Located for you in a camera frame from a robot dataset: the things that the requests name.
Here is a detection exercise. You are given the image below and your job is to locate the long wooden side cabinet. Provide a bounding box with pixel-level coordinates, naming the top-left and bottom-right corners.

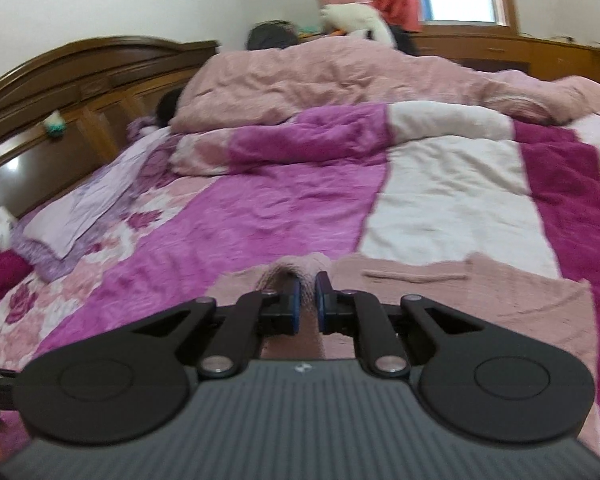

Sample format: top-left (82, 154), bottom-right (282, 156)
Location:
top-left (413, 34), bottom-right (600, 84)

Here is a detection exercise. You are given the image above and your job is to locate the dusty pink crumpled duvet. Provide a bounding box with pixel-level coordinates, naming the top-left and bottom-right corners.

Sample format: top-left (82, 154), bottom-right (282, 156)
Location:
top-left (171, 36), bottom-right (600, 133)

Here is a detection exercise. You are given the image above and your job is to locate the lilac lace pillow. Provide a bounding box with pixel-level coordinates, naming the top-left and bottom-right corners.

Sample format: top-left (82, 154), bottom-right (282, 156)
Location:
top-left (12, 118), bottom-right (178, 282)

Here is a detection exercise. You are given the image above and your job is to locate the pink knitted cardigan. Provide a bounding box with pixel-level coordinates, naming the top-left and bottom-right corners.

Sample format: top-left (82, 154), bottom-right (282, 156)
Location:
top-left (209, 254), bottom-right (600, 448)

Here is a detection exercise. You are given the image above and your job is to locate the white plush toy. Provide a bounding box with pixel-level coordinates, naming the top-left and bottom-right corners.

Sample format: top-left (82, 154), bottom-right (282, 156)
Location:
top-left (321, 3), bottom-right (396, 48)

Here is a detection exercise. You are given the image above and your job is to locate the magenta floral patchwork quilt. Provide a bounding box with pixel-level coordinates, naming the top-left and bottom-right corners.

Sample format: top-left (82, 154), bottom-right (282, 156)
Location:
top-left (0, 100), bottom-right (600, 466)

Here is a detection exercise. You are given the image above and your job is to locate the green white headboard ornament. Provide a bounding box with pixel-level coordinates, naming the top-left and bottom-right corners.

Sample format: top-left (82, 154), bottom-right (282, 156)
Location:
top-left (42, 110), bottom-right (67, 139)

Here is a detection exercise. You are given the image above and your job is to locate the dark wooden headboard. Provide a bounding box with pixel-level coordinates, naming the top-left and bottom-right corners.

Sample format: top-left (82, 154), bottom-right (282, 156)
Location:
top-left (0, 36), bottom-right (219, 218)

